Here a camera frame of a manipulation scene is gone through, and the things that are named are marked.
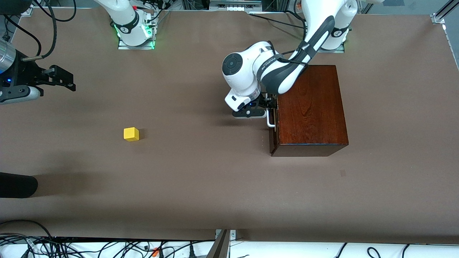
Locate black right camera cable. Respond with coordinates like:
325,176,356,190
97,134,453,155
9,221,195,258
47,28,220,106
3,14,43,57

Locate long black base cable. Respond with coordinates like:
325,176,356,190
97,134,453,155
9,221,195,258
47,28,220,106
249,12,305,31

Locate arched black cable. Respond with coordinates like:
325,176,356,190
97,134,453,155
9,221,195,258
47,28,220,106
0,219,54,239

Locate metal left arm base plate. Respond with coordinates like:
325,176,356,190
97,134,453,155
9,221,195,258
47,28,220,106
316,39,345,53

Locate aluminium frame post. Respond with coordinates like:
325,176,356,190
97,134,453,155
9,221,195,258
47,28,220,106
206,229,237,258

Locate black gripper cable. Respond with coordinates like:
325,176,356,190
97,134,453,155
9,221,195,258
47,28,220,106
267,11,309,67
21,0,59,61

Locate light wooden drawer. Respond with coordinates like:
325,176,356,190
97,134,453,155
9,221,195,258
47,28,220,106
270,107,280,155

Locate looping black cable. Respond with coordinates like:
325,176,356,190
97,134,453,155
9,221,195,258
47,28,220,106
47,0,77,23

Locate grey power strip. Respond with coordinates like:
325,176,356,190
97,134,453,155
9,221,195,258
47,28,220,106
209,0,263,12

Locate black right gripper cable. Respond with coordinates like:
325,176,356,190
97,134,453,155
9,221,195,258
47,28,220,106
21,0,59,61

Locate dark brown wooden cabinet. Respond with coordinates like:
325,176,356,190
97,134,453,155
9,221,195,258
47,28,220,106
270,65,349,157

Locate black foam cylinder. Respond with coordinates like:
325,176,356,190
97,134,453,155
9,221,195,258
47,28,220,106
0,172,38,199

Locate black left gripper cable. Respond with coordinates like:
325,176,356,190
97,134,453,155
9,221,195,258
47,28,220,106
267,11,309,67

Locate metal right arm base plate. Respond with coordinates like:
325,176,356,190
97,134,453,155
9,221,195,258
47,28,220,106
118,20,156,50

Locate tangled black cables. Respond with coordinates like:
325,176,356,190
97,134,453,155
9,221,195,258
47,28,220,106
0,235,216,258

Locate aluminium corner profile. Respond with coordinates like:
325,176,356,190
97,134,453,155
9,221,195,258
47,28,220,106
430,0,458,25

